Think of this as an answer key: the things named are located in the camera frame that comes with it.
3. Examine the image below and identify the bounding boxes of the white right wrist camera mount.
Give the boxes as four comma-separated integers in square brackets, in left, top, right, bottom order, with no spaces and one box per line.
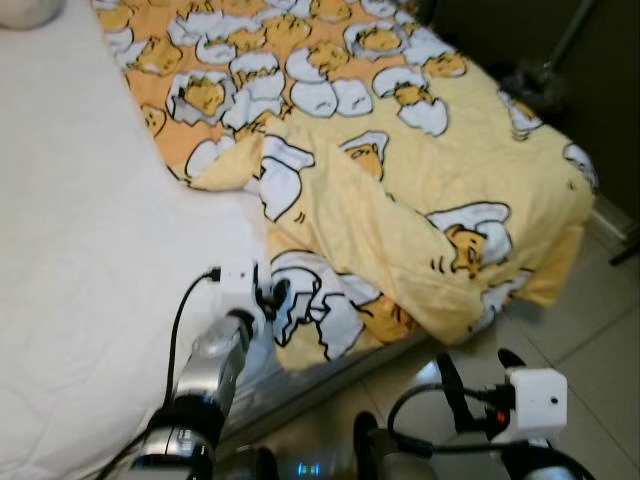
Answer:
[510,369,568,441]

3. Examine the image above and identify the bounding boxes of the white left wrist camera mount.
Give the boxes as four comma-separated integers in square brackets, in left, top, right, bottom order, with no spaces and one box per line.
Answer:
[218,262,261,311]

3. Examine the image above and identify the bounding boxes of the black robot leg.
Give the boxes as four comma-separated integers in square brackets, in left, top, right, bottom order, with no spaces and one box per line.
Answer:
[352,410,441,480]
[215,445,281,480]

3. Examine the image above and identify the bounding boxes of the yellow cartoon egg print blanket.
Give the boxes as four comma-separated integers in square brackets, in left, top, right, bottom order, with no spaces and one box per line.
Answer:
[92,0,599,373]

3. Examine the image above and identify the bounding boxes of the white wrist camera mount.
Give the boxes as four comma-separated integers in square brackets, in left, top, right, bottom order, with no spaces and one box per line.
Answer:
[510,369,568,441]
[218,262,261,311]

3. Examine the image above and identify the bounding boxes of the black trash bin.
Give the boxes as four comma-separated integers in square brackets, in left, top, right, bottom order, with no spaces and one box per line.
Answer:
[500,60,571,116]

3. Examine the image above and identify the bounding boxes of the white quilted mattress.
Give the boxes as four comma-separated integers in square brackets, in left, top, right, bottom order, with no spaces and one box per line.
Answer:
[0,0,271,480]

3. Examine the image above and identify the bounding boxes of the black right robot leg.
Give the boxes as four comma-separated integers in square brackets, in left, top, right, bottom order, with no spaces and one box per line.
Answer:
[352,410,441,480]

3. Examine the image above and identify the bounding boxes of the black left robot leg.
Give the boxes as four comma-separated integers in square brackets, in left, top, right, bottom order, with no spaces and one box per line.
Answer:
[215,445,281,480]

